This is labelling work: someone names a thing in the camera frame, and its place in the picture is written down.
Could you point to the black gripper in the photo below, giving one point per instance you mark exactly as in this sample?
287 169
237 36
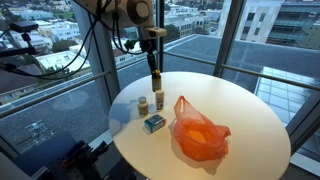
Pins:
149 46

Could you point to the dark bottle with yellow cap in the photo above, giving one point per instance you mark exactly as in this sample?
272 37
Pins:
156 83

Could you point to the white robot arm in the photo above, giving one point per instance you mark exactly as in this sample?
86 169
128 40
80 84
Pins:
126 10

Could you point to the yellow spice bottle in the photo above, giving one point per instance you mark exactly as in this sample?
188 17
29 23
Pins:
159 102

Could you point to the pill bottle with white cap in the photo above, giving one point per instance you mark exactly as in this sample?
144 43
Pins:
143 108

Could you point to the orange plastic carrier bag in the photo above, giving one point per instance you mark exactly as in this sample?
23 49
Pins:
200 141

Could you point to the thin dark window mullion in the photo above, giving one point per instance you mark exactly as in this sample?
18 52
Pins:
161 33

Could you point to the wide grey window column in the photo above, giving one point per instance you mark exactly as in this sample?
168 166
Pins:
100 60

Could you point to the blue cardboard box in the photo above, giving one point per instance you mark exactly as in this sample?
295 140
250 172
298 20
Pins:
155 124

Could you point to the grey window mullion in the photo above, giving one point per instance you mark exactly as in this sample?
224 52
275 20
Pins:
228 36

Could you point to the metal window railing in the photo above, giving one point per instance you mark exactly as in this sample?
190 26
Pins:
50 94
266 75

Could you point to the beige wrist camera box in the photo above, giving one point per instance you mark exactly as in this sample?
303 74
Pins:
156 32

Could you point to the black camera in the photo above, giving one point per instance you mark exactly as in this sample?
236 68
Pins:
23 26

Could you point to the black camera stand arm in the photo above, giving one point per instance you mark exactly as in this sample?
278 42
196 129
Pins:
16 51

